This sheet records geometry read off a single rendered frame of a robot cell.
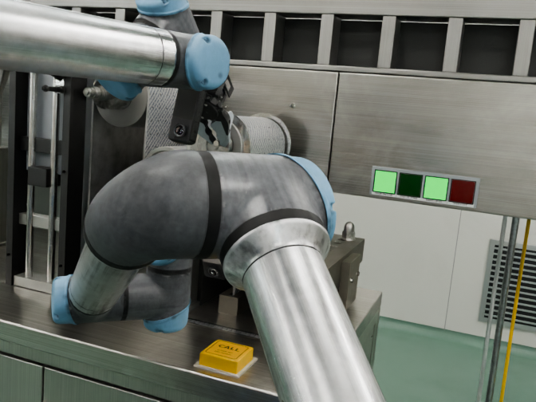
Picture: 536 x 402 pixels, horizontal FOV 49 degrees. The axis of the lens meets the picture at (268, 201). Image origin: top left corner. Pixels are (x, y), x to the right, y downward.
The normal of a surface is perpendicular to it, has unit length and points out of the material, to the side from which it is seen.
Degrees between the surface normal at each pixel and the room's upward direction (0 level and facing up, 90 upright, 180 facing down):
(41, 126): 90
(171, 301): 90
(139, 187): 65
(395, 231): 90
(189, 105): 79
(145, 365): 90
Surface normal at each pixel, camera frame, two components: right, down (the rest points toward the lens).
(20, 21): 0.75, -0.15
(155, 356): 0.09, -0.98
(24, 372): -0.36, 0.11
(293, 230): 0.37, 0.00
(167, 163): -0.16, -0.70
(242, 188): 0.38, -0.26
